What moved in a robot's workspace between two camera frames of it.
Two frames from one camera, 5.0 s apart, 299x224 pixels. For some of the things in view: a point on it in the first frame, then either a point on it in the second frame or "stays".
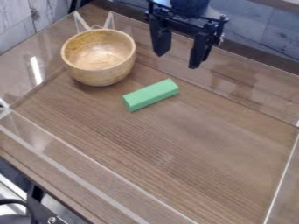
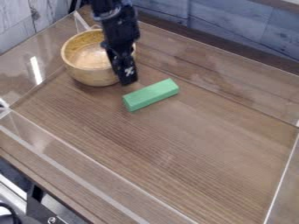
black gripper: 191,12 → 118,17
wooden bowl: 99,57 stays
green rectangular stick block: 150,94 stays
